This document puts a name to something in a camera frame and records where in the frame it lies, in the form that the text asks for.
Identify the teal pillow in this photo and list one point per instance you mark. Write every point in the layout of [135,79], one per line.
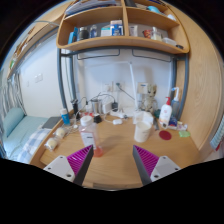
[13,120]

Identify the small green sponge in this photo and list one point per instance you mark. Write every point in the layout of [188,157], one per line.
[184,134]

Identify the stainless steel mug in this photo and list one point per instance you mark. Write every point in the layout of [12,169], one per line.
[96,106]

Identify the white earbud case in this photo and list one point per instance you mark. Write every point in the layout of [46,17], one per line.
[117,121]

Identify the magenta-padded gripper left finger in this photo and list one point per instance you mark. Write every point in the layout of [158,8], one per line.
[63,166]

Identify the clear pump dispenser bottle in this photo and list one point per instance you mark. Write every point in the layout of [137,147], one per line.
[176,105]

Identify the grey metal desk frame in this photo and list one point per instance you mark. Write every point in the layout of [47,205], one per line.
[59,83]

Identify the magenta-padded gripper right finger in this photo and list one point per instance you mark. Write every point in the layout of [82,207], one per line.
[160,166]

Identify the dark grey tablet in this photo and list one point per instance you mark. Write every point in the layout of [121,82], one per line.
[51,122]

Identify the white pump lotion bottle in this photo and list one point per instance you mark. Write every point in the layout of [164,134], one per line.
[165,115]

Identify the clear bottle with pink drink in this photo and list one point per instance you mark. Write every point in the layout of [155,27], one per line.
[89,135]

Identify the blue and white tube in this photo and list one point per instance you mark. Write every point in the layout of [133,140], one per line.
[65,117]

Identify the plaid blue white blanket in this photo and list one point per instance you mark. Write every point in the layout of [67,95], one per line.
[31,145]

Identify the white wall outlet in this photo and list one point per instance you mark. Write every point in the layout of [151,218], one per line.
[108,87]

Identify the black electric shaver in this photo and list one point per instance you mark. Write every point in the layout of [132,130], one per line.
[75,108]

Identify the black power adapter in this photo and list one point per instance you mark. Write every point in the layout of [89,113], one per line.
[115,106]

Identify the brown tree creature figurine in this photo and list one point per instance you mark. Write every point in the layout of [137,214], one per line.
[150,100]

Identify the plastic-wrapped bread bun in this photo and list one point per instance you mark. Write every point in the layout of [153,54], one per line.
[51,143]
[60,132]

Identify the white wall-mounted box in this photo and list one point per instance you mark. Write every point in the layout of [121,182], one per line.
[143,88]

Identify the wooden shelf unit with items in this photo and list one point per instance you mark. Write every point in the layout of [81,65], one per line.
[120,41]

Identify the flat round red coaster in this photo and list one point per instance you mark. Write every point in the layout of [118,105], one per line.
[165,135]

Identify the white wall switch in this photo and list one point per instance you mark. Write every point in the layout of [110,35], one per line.
[38,78]

